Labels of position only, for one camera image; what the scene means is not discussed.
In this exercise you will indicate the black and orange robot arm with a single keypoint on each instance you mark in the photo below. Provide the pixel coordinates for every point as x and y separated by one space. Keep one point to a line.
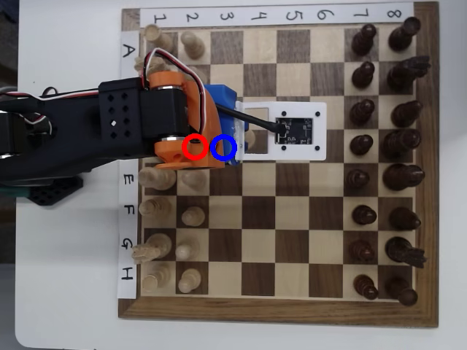
73 127

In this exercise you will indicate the dark green base part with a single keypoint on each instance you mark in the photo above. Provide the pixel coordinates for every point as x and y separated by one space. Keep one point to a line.
14 192

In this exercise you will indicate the black camera circuit board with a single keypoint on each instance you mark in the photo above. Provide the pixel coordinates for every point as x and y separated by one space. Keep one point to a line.
299 131

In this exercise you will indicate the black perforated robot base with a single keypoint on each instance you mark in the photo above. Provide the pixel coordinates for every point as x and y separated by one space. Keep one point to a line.
54 193

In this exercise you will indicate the light wooden rook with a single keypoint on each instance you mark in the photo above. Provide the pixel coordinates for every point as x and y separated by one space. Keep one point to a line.
157 36
157 277

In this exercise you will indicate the dark wooden queen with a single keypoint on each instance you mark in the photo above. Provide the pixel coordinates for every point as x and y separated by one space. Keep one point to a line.
399 143

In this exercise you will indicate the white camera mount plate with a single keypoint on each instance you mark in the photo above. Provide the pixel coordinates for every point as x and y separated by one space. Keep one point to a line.
317 146

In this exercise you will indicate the light wooden bishop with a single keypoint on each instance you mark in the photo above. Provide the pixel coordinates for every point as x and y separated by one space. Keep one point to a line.
157 208

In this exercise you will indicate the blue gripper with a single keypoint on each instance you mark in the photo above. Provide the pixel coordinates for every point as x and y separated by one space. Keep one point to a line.
227 98

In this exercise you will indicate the wooden chessboard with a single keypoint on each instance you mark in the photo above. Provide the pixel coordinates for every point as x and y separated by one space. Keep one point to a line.
292 218

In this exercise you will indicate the dark wooden pawn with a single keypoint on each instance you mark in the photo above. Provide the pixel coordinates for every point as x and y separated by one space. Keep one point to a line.
363 40
361 145
361 112
363 74
361 251
366 287
363 215
357 178

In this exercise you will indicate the dark wooden knight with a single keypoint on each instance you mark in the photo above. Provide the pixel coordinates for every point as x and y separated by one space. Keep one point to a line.
401 249
403 74

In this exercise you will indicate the dark wooden bishop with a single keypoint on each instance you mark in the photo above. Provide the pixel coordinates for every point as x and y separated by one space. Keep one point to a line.
404 218
405 113

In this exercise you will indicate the dark wooden rook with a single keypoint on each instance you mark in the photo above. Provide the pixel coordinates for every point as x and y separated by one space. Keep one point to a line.
400 291
403 34

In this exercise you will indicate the dark wooden king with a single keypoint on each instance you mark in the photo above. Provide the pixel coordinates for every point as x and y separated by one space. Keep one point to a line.
401 177

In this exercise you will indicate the light wooden king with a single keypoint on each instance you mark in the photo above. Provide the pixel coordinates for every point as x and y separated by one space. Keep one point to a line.
158 178

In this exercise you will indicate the paper strip with letters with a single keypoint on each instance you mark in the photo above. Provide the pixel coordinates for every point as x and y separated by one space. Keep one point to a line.
127 237

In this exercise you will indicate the paper strip with numbers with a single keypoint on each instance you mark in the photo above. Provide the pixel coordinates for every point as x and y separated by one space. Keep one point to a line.
237 11

